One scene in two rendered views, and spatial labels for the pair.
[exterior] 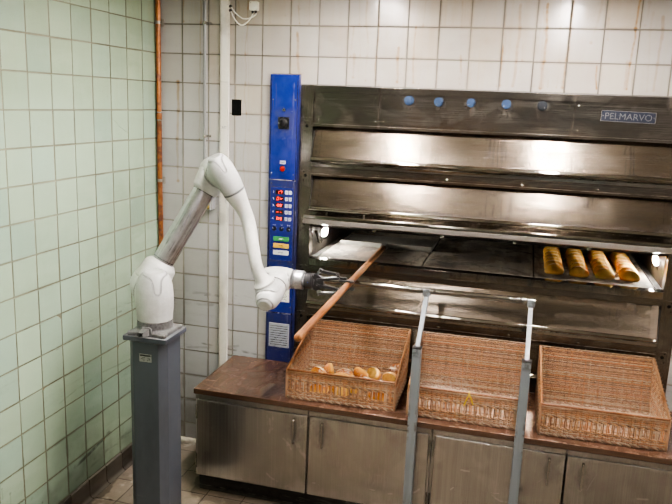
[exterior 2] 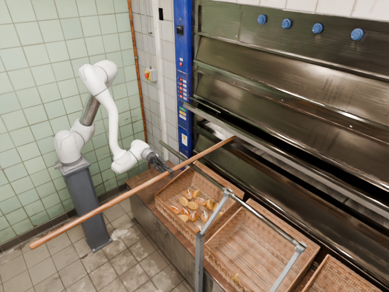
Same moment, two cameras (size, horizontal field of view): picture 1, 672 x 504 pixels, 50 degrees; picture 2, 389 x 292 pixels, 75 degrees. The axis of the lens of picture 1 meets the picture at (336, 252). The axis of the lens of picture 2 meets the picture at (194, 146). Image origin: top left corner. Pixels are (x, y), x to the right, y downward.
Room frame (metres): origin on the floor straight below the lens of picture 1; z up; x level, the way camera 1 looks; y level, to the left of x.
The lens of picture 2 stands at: (2.28, -0.90, 2.26)
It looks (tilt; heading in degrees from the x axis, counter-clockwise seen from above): 35 degrees down; 35
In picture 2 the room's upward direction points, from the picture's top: straight up
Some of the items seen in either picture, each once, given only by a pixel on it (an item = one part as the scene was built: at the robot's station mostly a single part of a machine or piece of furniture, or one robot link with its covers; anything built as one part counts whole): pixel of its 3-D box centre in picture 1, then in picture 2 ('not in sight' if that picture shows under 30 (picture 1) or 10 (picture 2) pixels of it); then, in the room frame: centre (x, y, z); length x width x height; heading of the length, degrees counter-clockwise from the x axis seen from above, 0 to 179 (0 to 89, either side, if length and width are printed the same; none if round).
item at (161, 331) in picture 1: (153, 326); (69, 161); (3.01, 0.79, 1.03); 0.22 x 0.18 x 0.06; 166
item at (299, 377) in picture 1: (350, 361); (197, 200); (3.49, -0.10, 0.72); 0.56 x 0.49 x 0.28; 77
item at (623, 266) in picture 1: (588, 261); not in sight; (3.89, -1.40, 1.21); 0.61 x 0.48 x 0.06; 165
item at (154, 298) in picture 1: (154, 293); (67, 144); (3.04, 0.79, 1.17); 0.18 x 0.16 x 0.22; 23
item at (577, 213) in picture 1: (481, 204); (307, 131); (3.60, -0.72, 1.54); 1.79 x 0.11 x 0.19; 75
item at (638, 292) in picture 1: (475, 276); (293, 181); (3.63, -0.73, 1.16); 1.80 x 0.06 x 0.04; 75
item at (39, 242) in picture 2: (350, 282); (175, 168); (3.26, -0.07, 1.20); 1.71 x 0.03 x 0.03; 167
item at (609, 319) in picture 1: (473, 303); (286, 198); (3.60, -0.72, 1.02); 1.79 x 0.11 x 0.19; 75
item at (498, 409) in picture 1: (469, 377); (257, 252); (3.34, -0.68, 0.72); 0.56 x 0.49 x 0.28; 77
